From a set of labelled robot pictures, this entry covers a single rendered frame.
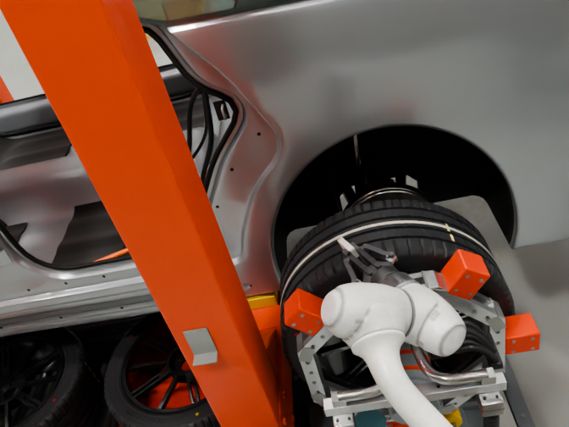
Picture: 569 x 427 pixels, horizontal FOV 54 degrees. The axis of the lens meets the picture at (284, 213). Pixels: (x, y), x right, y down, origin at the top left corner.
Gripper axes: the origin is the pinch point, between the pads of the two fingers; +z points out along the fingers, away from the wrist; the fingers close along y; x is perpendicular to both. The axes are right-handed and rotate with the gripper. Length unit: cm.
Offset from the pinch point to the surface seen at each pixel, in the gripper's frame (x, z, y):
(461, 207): -132, 124, 94
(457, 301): -19.0, -18.9, 12.7
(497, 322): -31.0, -22.0, 18.6
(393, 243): -4.2, -4.5, 9.6
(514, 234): -51, 14, 53
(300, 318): -5.7, -3.4, -20.4
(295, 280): -7.4, 11.8, -14.8
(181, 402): -68, 70, -79
